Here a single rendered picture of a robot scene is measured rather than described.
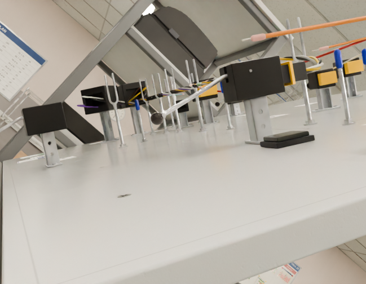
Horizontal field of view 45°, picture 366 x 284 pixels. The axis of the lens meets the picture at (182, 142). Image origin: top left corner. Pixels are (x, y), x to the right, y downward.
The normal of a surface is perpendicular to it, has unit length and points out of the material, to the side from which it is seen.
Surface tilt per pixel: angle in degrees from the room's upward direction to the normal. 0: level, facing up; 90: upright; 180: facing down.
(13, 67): 90
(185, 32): 90
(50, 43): 90
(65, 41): 90
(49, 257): 52
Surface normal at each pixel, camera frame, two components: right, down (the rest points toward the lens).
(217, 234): -0.18, -0.98
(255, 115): 0.23, 0.04
